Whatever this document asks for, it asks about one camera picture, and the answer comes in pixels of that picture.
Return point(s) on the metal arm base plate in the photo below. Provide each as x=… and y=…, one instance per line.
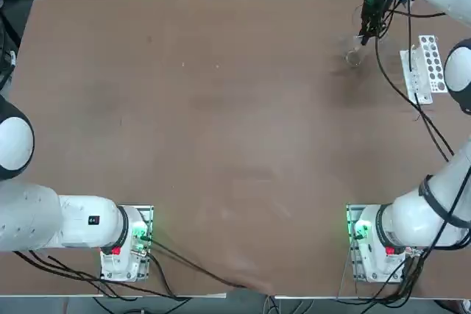
x=350, y=218
x=147, y=214

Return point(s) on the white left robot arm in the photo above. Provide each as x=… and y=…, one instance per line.
x=29, y=218

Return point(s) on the white test tube rack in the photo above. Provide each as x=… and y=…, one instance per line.
x=414, y=82

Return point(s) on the clear glass beaker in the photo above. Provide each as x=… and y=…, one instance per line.
x=354, y=58

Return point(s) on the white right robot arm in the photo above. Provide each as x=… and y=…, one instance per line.
x=423, y=214

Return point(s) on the clear glass test tube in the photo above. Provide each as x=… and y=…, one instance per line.
x=427, y=50
x=360, y=49

